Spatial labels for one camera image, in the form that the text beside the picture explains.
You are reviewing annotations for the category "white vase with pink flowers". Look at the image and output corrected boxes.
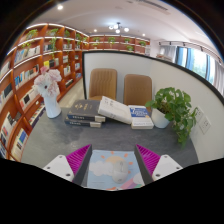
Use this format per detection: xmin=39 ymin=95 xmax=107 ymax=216
xmin=33 ymin=65 xmax=63 ymax=119

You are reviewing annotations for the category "pastel sun cloud mouse pad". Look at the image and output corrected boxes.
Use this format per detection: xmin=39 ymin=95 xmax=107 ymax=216
xmin=86 ymin=149 xmax=146 ymax=192

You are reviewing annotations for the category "ceiling air vent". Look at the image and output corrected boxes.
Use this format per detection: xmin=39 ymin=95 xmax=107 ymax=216
xmin=135 ymin=0 xmax=165 ymax=12

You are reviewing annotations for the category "orange wall shelf with plants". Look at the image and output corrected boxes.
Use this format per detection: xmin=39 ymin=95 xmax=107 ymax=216
xmin=89 ymin=33 xmax=151 ymax=55

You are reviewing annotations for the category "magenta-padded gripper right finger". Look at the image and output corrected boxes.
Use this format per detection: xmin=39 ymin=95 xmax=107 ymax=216
xmin=134 ymin=143 xmax=184 ymax=186

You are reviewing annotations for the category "thin dark hardcover book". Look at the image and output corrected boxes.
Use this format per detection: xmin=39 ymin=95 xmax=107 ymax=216
xmin=64 ymin=115 xmax=102 ymax=129

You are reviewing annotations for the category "white thick book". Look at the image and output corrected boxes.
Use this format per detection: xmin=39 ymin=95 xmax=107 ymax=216
xmin=97 ymin=95 xmax=133 ymax=125

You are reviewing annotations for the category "white wall socket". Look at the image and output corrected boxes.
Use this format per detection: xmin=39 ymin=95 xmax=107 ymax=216
xmin=194 ymin=106 xmax=205 ymax=124
xmin=198 ymin=114 xmax=212 ymax=135

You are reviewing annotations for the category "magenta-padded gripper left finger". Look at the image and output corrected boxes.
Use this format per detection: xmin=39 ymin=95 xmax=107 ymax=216
xmin=43 ymin=143 xmax=93 ymax=187

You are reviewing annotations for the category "green potted plant white pot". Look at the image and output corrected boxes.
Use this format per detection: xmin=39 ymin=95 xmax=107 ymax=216
xmin=145 ymin=87 xmax=198 ymax=148

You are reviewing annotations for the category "orange wooden bookshelf unit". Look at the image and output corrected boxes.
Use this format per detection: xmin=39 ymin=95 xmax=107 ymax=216
xmin=0 ymin=22 xmax=90 ymax=163

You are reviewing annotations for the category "multi-bulb ceiling lamp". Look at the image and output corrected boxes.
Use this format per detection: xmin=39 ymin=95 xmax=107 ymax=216
xmin=108 ymin=22 xmax=130 ymax=34

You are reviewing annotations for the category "thick dark hardcover book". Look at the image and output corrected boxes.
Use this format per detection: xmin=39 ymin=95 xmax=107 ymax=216
xmin=67 ymin=99 xmax=107 ymax=123

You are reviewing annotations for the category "tan upholstered chair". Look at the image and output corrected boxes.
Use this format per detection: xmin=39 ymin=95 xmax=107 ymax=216
xmin=123 ymin=73 xmax=153 ymax=108
xmin=88 ymin=68 xmax=118 ymax=102

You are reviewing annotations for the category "window with curtains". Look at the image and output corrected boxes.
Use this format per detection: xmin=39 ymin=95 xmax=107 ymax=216
xmin=156 ymin=41 xmax=224 ymax=96

